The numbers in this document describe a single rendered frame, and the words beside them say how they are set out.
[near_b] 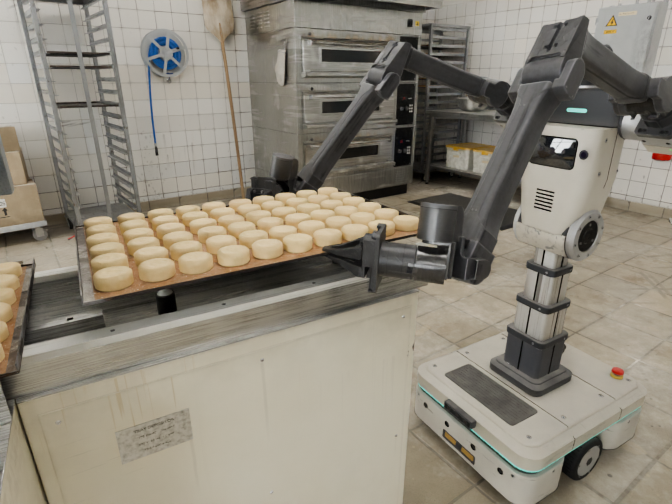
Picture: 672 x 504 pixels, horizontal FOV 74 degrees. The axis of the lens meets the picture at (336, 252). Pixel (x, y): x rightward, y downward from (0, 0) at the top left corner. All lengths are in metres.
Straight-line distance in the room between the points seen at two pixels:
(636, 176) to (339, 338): 4.66
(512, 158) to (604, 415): 1.11
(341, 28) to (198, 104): 1.59
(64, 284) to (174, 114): 3.92
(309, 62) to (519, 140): 3.52
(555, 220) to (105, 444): 1.23
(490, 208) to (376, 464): 0.65
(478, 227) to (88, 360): 0.62
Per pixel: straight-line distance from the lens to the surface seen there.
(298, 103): 4.22
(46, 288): 1.01
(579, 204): 1.44
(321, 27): 4.37
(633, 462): 2.00
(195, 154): 4.92
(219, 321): 0.75
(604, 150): 1.43
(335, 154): 1.25
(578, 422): 1.65
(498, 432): 1.54
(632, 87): 1.18
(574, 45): 0.94
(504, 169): 0.81
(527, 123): 0.85
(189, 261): 0.69
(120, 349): 0.74
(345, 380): 0.92
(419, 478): 1.69
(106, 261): 0.74
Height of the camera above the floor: 1.24
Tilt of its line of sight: 21 degrees down
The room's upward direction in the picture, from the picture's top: straight up
